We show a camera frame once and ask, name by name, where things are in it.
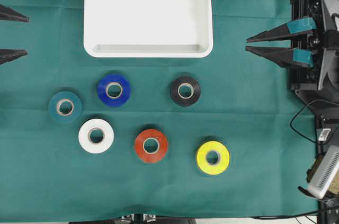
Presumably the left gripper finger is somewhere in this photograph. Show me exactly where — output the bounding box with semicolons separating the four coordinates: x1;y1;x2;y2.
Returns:
0;4;29;22
0;49;28;64

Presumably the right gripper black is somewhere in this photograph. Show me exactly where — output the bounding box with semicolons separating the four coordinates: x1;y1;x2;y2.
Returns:
245;0;338;91

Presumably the teal tape roll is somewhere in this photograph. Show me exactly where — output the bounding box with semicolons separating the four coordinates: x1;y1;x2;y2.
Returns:
48;91;82;123

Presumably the blue tape roll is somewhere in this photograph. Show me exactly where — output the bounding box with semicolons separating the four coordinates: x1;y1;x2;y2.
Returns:
97;74;131;107

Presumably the white tape roll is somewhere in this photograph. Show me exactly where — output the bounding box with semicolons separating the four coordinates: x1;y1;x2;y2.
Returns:
78;119;114;154

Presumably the black tape roll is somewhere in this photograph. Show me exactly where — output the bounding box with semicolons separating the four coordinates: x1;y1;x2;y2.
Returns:
170;76;201;107

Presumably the yellow tape roll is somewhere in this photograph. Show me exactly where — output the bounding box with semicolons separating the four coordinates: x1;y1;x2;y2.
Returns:
195;141;230;175

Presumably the red tape roll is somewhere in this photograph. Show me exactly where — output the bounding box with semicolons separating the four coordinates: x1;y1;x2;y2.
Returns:
134;129;168;164

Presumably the white plastic case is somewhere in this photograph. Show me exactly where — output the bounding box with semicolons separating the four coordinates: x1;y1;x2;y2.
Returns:
83;0;213;58

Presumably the white perforated box device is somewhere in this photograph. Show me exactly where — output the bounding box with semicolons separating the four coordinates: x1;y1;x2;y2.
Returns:
307;145;338;199

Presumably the black stand base bottom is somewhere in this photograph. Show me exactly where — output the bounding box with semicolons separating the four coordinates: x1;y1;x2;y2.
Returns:
69;213;196;224

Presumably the black cable right side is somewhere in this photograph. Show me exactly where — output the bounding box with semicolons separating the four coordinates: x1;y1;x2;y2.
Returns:
290;98;339;144

